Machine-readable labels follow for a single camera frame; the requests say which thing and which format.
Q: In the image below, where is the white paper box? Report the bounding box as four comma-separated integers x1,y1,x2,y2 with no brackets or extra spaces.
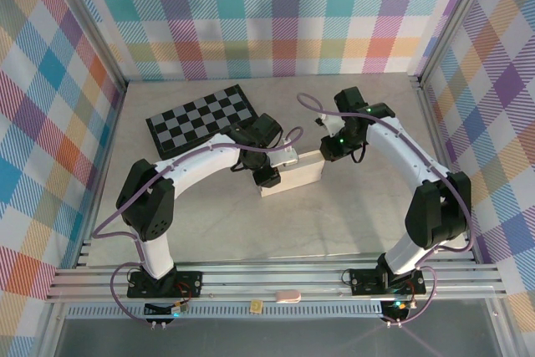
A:
258,148,327,200

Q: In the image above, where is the black and grey chessboard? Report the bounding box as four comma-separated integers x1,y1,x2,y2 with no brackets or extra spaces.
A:
145,84,259,161

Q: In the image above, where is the small controller board with LED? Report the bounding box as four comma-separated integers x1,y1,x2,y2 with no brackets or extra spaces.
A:
382,298,414,321
144,300,190,317

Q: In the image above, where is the aluminium side rail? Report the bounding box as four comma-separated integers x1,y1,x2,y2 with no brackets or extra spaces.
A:
415,76,477,264
74,87,127,268

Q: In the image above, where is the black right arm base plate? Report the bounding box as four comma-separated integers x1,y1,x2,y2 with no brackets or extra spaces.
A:
349,267,426,296

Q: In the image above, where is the aluminium front rail frame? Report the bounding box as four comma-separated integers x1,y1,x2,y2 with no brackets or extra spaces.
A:
45,263,509,303

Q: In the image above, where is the aluminium frame post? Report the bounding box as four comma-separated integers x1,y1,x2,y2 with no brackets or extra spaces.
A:
41,0,129,101
413,0,502,90

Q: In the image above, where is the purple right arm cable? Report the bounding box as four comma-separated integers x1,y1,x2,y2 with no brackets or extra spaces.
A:
296,92,476,327

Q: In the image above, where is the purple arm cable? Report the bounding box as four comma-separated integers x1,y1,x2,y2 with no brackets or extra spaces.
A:
296,92,476,327
92,125,303,327

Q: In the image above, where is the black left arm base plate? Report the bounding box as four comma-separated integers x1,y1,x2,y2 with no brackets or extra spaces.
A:
126,269,204,298

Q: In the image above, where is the perforated grey cable duct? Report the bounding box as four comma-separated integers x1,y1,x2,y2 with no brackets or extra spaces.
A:
65,304,384,321

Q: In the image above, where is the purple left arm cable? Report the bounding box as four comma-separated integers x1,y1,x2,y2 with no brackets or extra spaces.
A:
92,125,303,327

